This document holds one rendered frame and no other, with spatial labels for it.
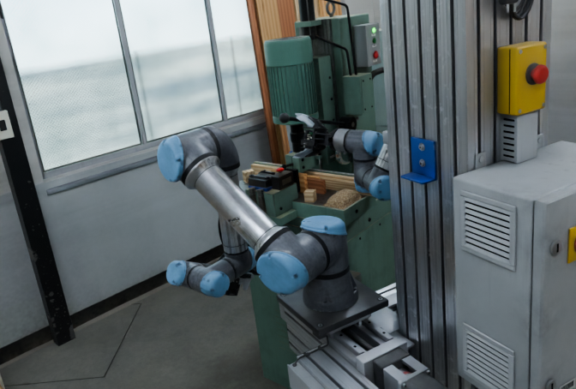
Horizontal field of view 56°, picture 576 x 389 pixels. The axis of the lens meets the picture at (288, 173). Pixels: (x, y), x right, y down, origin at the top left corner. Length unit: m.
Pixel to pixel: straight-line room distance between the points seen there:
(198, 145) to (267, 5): 2.28
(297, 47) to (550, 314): 1.26
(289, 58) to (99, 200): 1.61
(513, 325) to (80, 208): 2.46
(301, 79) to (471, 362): 1.15
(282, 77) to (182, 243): 1.80
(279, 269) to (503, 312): 0.49
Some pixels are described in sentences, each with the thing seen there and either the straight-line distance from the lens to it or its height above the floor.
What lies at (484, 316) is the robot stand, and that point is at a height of 0.95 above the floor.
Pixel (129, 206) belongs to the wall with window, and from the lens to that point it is 3.27.
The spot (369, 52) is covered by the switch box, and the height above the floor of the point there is 1.37.
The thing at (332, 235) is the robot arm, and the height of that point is 1.03.
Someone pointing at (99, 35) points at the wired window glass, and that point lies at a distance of 3.21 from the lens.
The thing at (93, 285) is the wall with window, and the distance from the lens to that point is 3.30.
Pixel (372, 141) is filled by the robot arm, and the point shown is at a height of 1.17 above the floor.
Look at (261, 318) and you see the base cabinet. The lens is 2.41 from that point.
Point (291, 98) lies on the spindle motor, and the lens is 1.98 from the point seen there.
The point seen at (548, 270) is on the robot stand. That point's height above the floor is 1.10.
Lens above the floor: 1.59
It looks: 17 degrees down
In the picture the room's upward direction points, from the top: 7 degrees counter-clockwise
